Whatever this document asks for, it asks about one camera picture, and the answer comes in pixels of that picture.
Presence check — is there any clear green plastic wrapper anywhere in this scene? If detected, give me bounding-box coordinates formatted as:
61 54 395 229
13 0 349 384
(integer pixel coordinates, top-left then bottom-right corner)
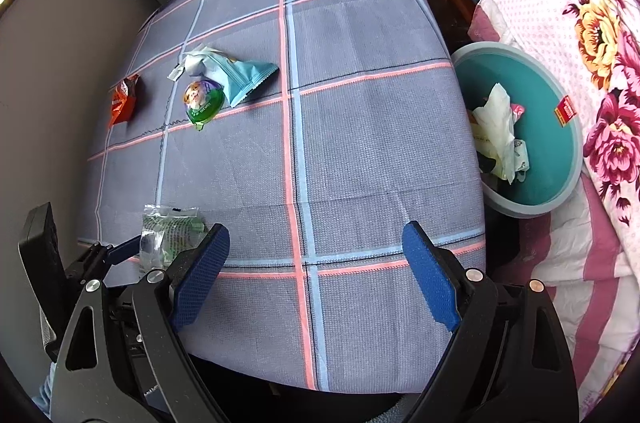
139 205 207 275

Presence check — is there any orange snack packet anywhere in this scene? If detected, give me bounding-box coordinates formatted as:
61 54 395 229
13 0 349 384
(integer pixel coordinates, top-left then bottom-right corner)
108 74 139 127

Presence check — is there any purple green toy egg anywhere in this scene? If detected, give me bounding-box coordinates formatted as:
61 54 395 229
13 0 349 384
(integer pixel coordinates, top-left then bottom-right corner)
183 78 226 130

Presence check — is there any light blue snack bag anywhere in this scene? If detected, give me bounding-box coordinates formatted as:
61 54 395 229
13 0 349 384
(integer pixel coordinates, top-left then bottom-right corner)
167 45 279 108

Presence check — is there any white tissue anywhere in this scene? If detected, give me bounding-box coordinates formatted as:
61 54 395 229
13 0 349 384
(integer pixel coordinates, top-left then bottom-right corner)
471 84 515 184

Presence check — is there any teal plastic trash bin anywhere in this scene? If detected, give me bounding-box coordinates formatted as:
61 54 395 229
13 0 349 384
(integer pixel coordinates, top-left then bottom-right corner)
451 42 582 219

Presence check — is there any grey plaid bed sheet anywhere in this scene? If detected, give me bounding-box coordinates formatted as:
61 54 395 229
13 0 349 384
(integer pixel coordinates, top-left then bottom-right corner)
77 0 486 394

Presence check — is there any red sticker on bin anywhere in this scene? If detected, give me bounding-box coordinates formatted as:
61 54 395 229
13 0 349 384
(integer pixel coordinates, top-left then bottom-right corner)
554 94 577 127

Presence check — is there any pink floral quilt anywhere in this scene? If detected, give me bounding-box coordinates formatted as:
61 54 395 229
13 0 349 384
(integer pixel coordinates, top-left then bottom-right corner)
471 0 639 417

